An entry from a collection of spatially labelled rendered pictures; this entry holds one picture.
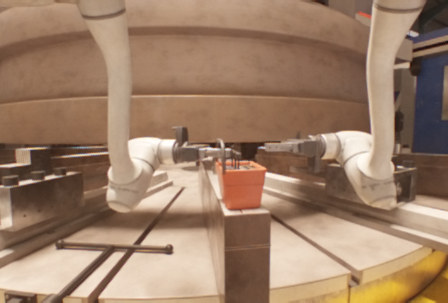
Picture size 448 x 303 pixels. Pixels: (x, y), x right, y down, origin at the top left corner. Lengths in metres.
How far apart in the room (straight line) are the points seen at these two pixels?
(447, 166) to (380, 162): 2.10
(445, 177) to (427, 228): 1.22
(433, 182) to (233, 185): 2.37
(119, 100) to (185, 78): 0.94
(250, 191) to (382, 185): 0.38
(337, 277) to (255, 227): 0.58
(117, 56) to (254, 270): 0.70
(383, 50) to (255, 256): 0.64
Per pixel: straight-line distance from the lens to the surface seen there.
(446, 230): 1.71
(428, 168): 2.88
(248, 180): 0.74
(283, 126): 1.58
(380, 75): 0.75
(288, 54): 1.84
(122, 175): 0.77
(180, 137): 0.83
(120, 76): 0.70
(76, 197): 1.74
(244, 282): 0.82
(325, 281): 1.21
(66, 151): 4.31
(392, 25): 0.69
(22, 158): 1.73
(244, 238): 0.75
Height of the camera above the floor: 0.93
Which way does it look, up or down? 5 degrees down
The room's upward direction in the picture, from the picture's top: 1 degrees counter-clockwise
